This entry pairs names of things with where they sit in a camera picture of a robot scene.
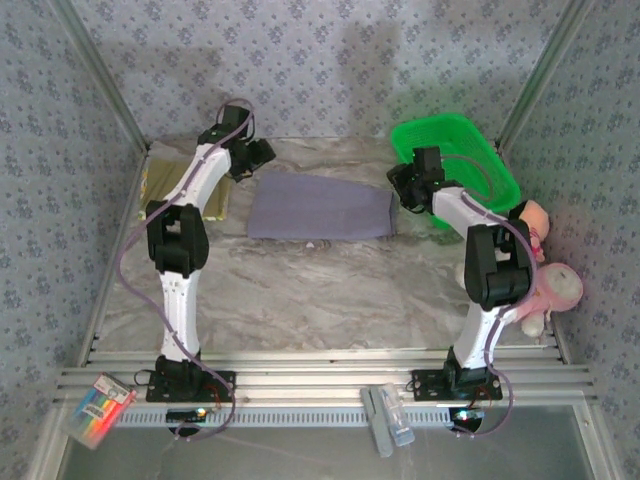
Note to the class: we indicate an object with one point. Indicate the peach plush doll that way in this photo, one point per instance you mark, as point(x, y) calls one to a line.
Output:
point(535, 220)

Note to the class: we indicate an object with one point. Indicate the white plush toy pink outfit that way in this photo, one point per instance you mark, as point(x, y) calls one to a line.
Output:
point(555, 285)

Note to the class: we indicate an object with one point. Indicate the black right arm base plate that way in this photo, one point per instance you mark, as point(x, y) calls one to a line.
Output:
point(425, 385)

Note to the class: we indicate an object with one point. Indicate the colourful marker pack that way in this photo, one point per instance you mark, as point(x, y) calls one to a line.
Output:
point(97, 412)

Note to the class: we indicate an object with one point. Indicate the olive green skirt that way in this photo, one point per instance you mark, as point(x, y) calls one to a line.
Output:
point(162, 182)

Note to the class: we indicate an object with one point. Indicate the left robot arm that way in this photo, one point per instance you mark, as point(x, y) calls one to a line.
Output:
point(177, 310)

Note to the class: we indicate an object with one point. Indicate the aluminium rail frame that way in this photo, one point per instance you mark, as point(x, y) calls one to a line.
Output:
point(325, 375)

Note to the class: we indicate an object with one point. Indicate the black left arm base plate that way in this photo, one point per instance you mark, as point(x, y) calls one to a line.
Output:
point(220, 387)

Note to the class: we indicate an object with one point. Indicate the grey plastic bracket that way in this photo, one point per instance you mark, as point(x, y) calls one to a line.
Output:
point(381, 440)

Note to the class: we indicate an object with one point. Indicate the grey purple skirt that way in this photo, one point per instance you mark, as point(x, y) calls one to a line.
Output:
point(320, 207)

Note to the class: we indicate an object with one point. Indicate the green plastic basket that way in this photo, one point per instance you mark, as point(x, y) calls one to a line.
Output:
point(460, 135)

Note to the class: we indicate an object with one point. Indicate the aluminium frame post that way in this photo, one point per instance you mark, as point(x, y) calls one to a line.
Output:
point(102, 75)
point(544, 70)

